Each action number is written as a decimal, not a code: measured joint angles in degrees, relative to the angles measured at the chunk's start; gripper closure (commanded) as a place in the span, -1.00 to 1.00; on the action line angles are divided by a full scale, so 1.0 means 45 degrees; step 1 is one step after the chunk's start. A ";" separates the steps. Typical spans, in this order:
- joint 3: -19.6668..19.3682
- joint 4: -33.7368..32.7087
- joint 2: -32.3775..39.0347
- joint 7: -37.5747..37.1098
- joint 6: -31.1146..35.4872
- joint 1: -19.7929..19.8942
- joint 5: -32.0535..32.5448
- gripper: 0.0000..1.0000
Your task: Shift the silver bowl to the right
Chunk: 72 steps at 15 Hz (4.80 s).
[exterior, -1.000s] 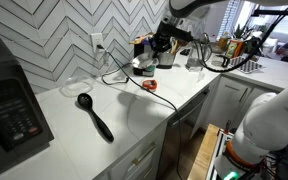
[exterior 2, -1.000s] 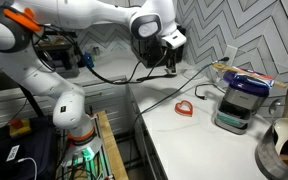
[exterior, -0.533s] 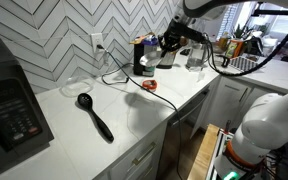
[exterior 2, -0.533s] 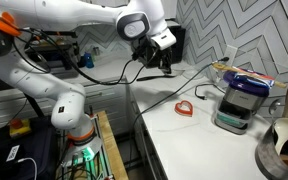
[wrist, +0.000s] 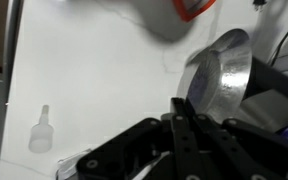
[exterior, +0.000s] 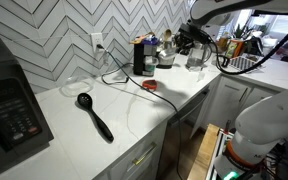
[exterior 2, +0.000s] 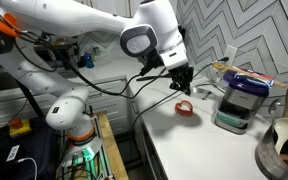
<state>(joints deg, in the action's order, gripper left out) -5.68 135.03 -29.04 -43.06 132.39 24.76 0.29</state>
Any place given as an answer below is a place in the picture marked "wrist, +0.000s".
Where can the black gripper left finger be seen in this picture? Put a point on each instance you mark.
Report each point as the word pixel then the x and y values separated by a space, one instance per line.
pixel 180 140

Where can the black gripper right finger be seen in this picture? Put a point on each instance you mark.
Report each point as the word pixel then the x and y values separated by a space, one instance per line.
pixel 230 150

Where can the silver metal bowl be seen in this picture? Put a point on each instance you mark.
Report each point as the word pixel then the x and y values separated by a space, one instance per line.
pixel 230 73

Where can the red heart cookie cutter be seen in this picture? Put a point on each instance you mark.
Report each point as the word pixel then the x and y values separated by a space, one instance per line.
pixel 184 13

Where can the white plastic bottle cap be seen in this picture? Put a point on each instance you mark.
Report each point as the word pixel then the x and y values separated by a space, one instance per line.
pixel 41 136

